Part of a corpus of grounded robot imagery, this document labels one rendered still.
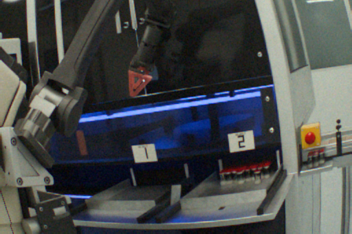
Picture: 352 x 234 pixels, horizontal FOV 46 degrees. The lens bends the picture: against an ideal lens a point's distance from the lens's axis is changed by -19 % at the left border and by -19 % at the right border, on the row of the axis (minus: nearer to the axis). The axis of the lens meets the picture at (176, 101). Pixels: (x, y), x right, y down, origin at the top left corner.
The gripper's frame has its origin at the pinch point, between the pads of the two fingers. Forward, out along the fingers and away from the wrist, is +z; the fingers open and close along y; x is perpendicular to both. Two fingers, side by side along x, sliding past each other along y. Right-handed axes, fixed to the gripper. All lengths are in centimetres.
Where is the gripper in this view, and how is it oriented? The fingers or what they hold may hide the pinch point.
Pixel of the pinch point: (133, 89)
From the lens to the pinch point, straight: 146.7
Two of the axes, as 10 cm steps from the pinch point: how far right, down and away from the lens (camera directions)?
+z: -3.4, 9.1, 2.4
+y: 0.4, 2.7, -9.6
